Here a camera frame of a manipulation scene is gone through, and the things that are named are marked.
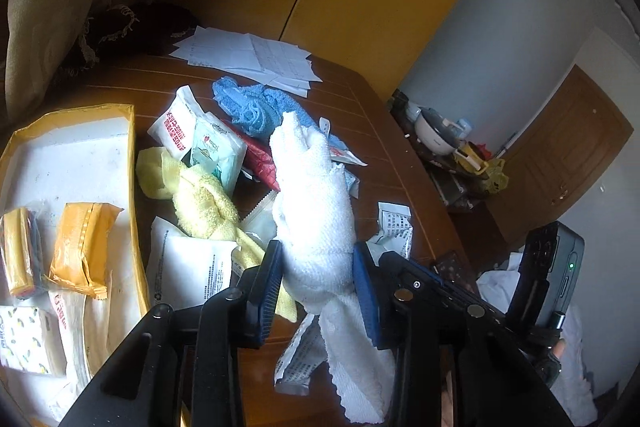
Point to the yellow tissue pack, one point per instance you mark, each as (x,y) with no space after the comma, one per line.
(17,252)

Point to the person's right hand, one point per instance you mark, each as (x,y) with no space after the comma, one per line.
(556,357)

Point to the yellow cardboard box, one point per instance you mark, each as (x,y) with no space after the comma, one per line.
(75,167)

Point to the white teal wipes pack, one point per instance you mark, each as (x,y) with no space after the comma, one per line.
(217,152)

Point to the lemon print tissue pack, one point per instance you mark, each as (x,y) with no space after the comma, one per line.
(27,342)

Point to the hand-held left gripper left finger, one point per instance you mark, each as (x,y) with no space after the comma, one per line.
(265,292)

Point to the dark side cabinet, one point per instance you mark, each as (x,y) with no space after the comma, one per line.
(450,187)

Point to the white paper sheets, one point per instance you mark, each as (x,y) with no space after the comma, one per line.
(240,54)

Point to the blue towel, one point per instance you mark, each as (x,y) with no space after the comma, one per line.
(250,104)

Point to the beige curtain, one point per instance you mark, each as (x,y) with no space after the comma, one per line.
(60,7)

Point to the red foil packet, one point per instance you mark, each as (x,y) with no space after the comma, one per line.
(257,157)

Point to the white garment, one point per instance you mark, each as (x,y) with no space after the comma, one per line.
(580,367)

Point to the flat white text packet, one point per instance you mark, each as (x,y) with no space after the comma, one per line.
(190,267)

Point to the white red text packet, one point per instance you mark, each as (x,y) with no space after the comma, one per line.
(72,332)

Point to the white towel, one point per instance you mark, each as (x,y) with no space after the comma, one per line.
(310,207)

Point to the yellow plastic bag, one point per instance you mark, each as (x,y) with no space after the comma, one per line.
(492,174)

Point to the small clear sachet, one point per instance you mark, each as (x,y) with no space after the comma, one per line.
(257,222)

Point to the dark patterned box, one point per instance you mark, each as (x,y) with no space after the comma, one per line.
(452,268)

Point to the crumpled white printed packet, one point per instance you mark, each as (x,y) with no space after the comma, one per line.
(395,227)

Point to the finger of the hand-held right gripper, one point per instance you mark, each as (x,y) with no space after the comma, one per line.
(407,271)

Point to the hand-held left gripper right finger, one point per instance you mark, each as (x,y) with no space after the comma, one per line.
(367,302)

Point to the orange packet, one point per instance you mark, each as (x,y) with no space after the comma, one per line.
(80,247)

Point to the yellow towel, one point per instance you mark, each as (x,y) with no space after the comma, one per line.
(200,202)

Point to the long white printed packet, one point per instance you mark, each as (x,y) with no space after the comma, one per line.
(300,357)

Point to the dark fringed cloth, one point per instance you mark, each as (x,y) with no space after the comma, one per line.
(150,27)

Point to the brown wooden door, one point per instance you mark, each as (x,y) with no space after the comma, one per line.
(560,157)

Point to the white wipes pack red print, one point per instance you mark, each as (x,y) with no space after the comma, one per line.
(175,127)

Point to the white rice cooker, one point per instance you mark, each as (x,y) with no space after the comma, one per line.
(437,132)

